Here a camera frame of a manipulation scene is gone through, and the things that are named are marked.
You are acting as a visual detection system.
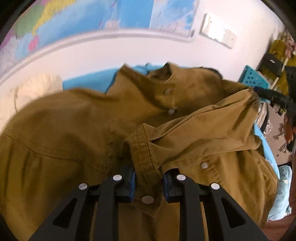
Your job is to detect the person's right hand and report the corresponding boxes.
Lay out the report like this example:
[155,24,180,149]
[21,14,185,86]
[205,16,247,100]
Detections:
[283,113,294,144]

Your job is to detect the colourful world map poster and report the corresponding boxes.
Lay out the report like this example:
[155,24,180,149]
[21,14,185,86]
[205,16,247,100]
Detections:
[1,0,199,75]

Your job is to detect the turquoise perforated plastic basket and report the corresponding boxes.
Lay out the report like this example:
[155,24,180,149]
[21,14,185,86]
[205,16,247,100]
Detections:
[238,65,271,103]

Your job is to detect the cream pillow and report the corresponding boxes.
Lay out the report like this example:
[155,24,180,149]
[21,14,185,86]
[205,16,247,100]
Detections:
[1,73,63,132]

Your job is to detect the white wall socket panel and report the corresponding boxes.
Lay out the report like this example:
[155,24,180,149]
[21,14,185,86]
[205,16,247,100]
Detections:
[200,14,237,49]

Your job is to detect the mustard garment on rack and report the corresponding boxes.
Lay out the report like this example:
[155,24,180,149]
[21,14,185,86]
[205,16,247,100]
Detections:
[259,39,295,95]

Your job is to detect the black bag on rack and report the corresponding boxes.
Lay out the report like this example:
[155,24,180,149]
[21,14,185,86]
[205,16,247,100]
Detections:
[261,53,283,77]

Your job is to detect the mustard brown button shirt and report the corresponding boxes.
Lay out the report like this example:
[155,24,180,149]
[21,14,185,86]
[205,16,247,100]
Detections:
[1,63,278,240]

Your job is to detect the light blue floral pillow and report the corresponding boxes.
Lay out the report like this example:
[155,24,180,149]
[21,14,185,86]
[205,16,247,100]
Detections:
[267,165,292,221]

